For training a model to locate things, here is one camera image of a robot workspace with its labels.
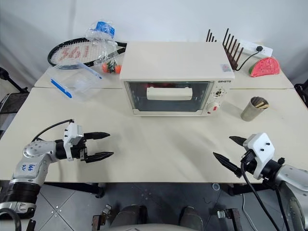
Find white power strip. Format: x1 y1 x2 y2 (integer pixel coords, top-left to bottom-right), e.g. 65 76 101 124
236 39 274 59

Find black equipment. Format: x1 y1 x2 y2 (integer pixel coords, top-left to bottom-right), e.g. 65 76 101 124
294 78 308 109

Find dark wooden dish rack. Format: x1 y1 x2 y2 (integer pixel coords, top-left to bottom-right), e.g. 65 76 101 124
205 28 244 71

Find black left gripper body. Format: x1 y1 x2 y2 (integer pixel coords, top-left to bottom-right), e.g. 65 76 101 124
71 134 89 162

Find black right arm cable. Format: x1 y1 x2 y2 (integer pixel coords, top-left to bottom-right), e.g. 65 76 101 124
240 155 292 231

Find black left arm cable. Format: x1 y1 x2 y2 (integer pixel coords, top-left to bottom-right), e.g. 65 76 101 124
31 118 74 142

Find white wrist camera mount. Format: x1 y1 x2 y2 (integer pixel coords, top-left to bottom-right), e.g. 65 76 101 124
243 132 276 180
63 123 84 161

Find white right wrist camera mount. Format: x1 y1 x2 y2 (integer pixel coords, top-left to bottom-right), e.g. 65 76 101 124
243 132 276 180

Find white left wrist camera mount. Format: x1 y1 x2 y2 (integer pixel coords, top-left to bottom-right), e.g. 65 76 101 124
63 123 84 161

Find black plug with cable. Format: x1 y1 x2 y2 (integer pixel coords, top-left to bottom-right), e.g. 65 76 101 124
234 45 266 72

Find white floor cable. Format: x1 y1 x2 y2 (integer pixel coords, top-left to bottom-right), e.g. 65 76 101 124
241 192 256 222

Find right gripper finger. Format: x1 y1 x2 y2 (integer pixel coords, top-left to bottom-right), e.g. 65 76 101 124
212 151 243 178
229 135 246 148

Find dark rounded shape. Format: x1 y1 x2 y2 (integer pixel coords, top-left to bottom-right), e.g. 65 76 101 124
112 204 148 228
180 205 203 228

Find white toaster oven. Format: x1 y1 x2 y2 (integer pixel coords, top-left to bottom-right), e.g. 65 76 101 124
119 41 234 118

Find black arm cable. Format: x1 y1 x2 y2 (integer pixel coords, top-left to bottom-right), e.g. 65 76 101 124
240 155 292 231
31 118 74 142

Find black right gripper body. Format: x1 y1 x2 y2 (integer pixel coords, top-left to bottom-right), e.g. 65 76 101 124
240 149 257 174

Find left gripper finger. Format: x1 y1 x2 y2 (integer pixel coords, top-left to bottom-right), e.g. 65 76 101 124
84 151 115 164
84 131 111 141

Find black stand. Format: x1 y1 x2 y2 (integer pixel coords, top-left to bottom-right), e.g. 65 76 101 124
0 67 30 93

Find toy watermelon slice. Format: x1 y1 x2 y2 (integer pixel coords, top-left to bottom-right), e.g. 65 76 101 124
248 56 281 78

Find clear plastic box blue clips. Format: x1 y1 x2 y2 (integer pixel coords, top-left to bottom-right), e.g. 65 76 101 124
50 62 103 103

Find clear plastic bag blue label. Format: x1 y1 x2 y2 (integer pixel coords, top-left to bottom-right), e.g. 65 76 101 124
85 21 120 66

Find black mesh chair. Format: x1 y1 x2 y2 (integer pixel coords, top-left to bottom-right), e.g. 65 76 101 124
0 92 30 116

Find metal cup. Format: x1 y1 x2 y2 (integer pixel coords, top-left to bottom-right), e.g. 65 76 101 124
241 96 270 123

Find black tennis racket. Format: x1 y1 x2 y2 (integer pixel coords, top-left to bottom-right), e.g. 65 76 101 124
47 37 128 71

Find metal caster bracket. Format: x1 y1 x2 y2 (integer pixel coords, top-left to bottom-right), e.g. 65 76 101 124
217 207 243 231
92 204 113 231

